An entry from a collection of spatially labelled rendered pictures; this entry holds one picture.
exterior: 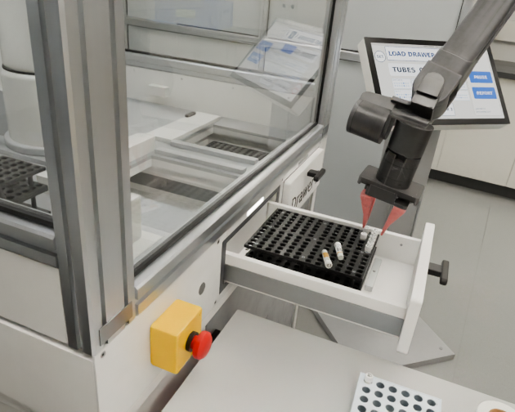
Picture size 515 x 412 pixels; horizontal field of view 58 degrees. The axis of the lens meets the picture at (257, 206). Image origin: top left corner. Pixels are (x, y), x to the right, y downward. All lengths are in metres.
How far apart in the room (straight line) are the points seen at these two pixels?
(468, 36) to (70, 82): 0.61
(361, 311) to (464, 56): 0.43
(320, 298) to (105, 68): 0.53
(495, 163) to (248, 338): 3.19
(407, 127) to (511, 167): 3.14
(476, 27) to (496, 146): 3.01
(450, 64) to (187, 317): 0.55
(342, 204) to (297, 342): 1.92
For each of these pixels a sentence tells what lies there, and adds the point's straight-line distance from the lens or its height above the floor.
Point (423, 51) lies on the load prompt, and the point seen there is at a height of 1.16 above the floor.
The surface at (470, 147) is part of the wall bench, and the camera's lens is 3.85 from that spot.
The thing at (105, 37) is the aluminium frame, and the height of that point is 1.29.
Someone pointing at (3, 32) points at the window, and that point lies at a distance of 0.50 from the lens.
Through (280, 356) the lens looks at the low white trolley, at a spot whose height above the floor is 0.76.
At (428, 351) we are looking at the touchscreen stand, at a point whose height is 0.03.
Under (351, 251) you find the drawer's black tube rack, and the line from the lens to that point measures 0.89.
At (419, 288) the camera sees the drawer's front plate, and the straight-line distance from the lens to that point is 0.79.
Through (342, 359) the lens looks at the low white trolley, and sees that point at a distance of 0.87.
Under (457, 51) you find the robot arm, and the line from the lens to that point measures 0.82.
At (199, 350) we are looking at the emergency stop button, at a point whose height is 0.88.
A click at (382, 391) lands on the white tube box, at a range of 0.79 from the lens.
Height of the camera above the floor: 1.35
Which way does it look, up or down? 26 degrees down
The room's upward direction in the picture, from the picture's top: 5 degrees clockwise
